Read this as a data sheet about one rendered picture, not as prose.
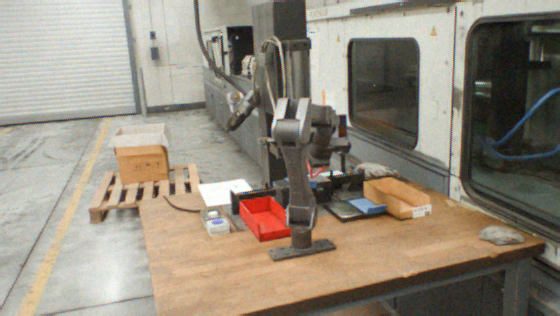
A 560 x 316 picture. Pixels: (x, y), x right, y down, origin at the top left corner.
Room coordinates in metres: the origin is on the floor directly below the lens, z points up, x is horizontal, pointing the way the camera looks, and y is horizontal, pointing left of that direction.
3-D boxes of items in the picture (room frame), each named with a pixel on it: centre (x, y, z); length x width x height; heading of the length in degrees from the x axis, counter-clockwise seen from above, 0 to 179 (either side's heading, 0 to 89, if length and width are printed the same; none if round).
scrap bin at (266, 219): (1.53, 0.06, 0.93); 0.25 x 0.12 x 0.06; 18
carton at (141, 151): (4.96, 1.44, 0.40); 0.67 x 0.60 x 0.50; 10
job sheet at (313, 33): (3.42, -0.27, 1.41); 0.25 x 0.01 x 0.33; 15
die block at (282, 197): (1.75, -0.08, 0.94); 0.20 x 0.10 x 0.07; 108
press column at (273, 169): (2.00, 0.00, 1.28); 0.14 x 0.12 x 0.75; 108
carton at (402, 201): (1.65, -0.42, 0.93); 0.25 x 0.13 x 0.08; 18
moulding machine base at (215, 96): (7.57, 0.35, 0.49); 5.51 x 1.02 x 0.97; 15
